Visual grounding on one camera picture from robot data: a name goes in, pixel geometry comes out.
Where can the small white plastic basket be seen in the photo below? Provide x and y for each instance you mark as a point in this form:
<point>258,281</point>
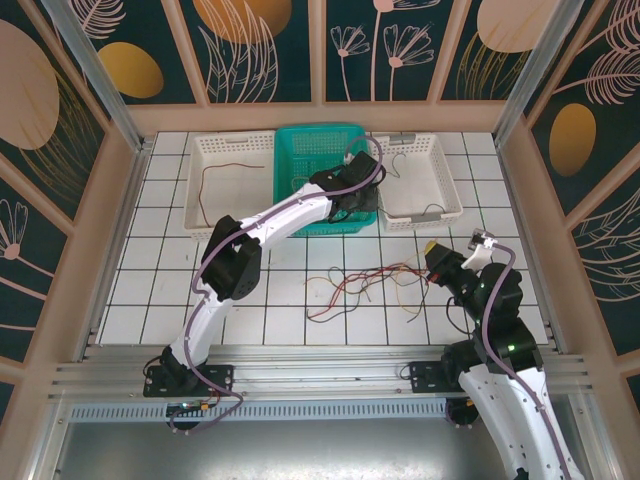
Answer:
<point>400,222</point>

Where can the large white plastic basket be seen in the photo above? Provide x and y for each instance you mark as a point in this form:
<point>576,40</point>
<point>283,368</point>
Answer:
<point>200,231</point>

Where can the small electronics board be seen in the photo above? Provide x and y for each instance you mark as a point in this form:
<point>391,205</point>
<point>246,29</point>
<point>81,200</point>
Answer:
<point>205,406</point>

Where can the aluminium table side rail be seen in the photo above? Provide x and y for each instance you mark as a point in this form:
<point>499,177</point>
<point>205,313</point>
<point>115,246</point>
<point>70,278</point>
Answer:
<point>125,215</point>
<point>530,235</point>

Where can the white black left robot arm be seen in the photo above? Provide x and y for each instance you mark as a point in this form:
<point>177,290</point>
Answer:
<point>280,215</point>

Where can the teal plastic basket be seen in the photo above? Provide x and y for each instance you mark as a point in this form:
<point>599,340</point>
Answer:
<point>290,150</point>

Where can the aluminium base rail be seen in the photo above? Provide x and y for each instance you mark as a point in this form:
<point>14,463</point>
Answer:
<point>325,375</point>

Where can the aluminium frame post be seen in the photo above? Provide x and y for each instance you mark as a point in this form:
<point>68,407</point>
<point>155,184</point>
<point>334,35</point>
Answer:
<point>100,85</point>
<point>535,75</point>

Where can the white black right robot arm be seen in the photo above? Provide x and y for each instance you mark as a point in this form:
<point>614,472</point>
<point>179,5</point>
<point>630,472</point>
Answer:
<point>500,415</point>

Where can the small yellow connector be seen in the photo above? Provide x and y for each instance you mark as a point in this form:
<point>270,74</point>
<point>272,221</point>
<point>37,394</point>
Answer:
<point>470,401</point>

